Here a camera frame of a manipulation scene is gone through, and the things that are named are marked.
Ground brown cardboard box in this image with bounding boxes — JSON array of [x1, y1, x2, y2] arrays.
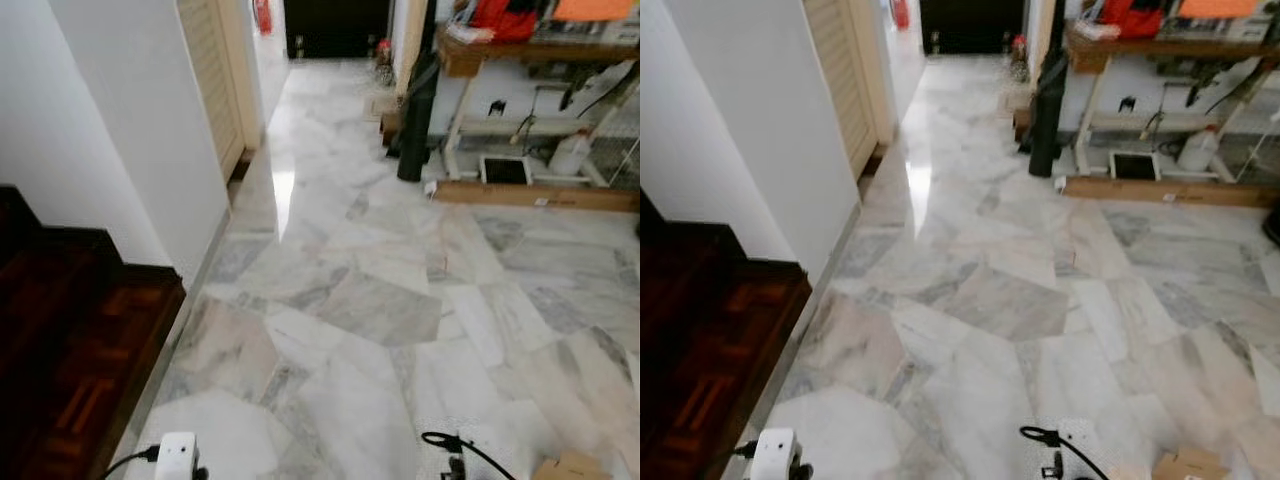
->
[[531, 451, 614, 480], [1152, 447, 1232, 480]]

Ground dark wooden staircase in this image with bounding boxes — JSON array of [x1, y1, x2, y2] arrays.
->
[[0, 185, 187, 480], [640, 190, 813, 480]]

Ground long wooden plank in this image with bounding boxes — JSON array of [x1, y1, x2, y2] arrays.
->
[[433, 179, 641, 214], [1062, 175, 1280, 210]]

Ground white framed black panel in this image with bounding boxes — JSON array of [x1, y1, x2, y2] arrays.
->
[[479, 154, 534, 188], [1107, 150, 1164, 184]]

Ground white plastic jug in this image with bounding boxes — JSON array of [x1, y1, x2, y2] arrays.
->
[[1176, 125, 1222, 174], [547, 128, 594, 180]]

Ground black rolled mat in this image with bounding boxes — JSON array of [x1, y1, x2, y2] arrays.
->
[[396, 45, 442, 184], [1027, 42, 1070, 180]]

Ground louvred wooden door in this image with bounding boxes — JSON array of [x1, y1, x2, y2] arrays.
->
[[803, 0, 896, 181], [178, 0, 264, 183]]

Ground wooden workbench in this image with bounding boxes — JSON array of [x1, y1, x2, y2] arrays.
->
[[437, 22, 641, 79], [1063, 22, 1280, 76]]

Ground red bag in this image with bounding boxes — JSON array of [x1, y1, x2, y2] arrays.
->
[[1096, 0, 1167, 41], [468, 0, 541, 44]]

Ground orange cloth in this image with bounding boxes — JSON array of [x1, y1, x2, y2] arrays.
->
[[1178, 0, 1264, 20], [552, 0, 639, 23]]

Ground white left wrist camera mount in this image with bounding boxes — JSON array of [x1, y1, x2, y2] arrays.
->
[[749, 427, 800, 480], [154, 431, 199, 480]]

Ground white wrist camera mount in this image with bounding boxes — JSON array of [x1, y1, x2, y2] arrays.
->
[[749, 427, 800, 480], [1058, 418, 1102, 473], [154, 431, 199, 480], [440, 418, 493, 480]]

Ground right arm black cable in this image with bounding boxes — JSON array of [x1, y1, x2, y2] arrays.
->
[[421, 431, 517, 480], [1019, 425, 1112, 480]]

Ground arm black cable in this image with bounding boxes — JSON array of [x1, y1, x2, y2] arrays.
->
[[100, 445, 161, 480], [421, 431, 517, 480], [1019, 425, 1112, 480], [722, 440, 759, 479]]

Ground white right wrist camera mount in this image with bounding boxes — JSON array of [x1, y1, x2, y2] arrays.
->
[[440, 418, 493, 480], [1058, 418, 1102, 473]]

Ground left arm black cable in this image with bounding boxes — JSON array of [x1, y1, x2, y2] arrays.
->
[[722, 440, 759, 479], [100, 445, 161, 480]]

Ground white metal rack frame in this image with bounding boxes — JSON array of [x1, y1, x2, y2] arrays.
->
[[1072, 60, 1280, 183], [440, 62, 641, 189]]

